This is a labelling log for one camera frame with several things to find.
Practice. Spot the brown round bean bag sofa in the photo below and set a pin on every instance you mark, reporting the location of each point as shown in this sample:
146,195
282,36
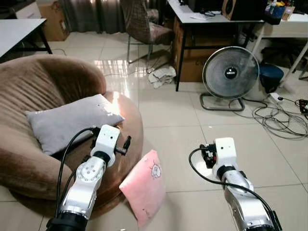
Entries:
29,101

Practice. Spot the white cabinet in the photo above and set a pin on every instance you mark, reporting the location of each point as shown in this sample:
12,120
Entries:
28,9

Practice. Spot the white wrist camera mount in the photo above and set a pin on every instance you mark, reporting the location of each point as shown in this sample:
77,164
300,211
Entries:
224,150
108,137

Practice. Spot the wide brown cardboard box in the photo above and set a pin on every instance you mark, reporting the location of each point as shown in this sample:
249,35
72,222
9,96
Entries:
192,60

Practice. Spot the black power adapter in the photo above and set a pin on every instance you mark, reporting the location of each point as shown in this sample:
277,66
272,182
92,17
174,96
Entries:
303,107

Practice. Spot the white power strip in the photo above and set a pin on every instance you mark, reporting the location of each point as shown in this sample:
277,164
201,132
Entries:
276,97

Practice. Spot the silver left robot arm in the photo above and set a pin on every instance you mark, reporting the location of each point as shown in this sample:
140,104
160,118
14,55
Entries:
84,185

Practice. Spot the grey curtain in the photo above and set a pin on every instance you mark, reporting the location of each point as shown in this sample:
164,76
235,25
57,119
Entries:
91,14

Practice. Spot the tall brown cardboard box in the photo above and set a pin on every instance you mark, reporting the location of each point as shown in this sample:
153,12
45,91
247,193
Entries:
54,21

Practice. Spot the white table with white legs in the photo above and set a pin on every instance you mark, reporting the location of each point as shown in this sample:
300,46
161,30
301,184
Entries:
288,28

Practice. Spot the round metal floor fan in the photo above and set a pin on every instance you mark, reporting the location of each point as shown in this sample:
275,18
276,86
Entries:
230,73

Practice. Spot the pink cartoon print pillow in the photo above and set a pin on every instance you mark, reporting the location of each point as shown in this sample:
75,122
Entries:
144,190

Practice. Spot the dark blue round bin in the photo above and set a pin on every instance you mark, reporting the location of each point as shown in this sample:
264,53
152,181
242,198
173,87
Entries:
271,77

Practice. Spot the white crumpled cloth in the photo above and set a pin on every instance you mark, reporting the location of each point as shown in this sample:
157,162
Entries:
162,77

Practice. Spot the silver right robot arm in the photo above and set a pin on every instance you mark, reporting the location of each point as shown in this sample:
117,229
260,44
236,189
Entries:
243,202

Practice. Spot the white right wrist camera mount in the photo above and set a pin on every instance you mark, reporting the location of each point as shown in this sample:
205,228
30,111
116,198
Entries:
224,150

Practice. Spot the brown fabric chair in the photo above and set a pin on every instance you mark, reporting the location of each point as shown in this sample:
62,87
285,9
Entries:
144,24

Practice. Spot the wooden speaker box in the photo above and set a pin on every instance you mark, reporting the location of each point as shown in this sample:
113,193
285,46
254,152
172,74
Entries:
240,8

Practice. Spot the grey pillow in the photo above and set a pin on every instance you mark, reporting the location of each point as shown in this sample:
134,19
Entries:
67,122

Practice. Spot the white table with black frame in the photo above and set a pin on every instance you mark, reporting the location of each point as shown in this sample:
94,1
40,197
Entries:
17,32

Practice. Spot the black basket of bottles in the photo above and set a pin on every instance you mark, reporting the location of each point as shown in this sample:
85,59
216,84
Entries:
276,12

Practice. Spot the white desk with black legs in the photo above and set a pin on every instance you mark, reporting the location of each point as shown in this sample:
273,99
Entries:
211,19

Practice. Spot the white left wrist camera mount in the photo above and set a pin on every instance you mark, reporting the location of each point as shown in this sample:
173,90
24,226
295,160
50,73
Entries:
108,137

